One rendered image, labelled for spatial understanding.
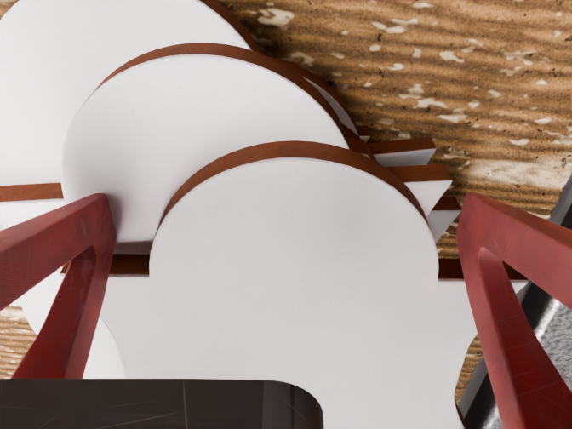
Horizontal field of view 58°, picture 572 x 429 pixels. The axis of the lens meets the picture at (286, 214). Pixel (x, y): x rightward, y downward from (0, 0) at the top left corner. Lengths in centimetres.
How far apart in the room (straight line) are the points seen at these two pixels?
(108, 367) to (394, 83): 13
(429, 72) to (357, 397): 10
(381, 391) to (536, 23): 12
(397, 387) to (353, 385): 1
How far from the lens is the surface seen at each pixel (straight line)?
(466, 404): 33
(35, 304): 18
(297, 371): 16
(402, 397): 17
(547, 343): 31
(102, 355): 18
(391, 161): 17
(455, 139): 19
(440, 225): 17
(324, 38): 17
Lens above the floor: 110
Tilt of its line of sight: 55 degrees down
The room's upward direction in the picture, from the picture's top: 179 degrees counter-clockwise
